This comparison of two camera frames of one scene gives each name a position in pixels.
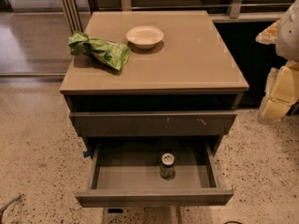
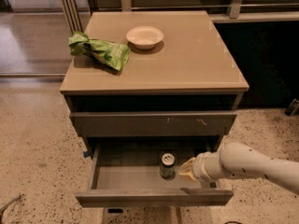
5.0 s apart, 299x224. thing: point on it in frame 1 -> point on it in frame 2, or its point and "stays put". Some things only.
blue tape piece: (85, 154) stays put
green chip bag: (112, 54) stays put
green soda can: (167, 165) stays put
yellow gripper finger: (281, 92) -> (206, 166)
